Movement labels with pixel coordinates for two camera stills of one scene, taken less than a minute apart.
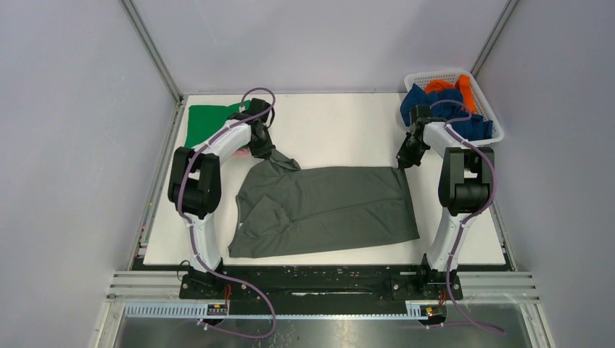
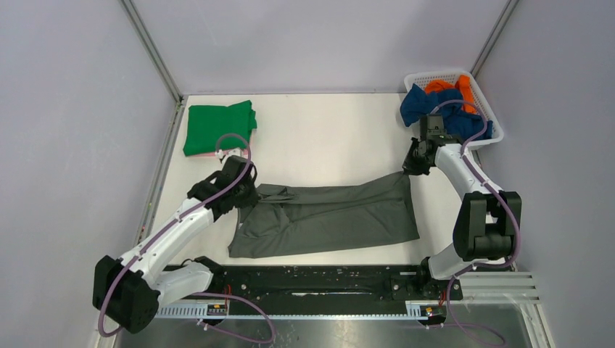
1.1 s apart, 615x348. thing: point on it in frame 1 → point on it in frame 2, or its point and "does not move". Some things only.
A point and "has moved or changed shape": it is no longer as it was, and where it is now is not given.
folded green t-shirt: [204, 118] does not move
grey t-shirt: [281, 209] has moved or changed shape
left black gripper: [264, 151] → [254, 197]
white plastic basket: [481, 105] does not move
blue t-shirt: [447, 105] does not move
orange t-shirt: [463, 84] does not move
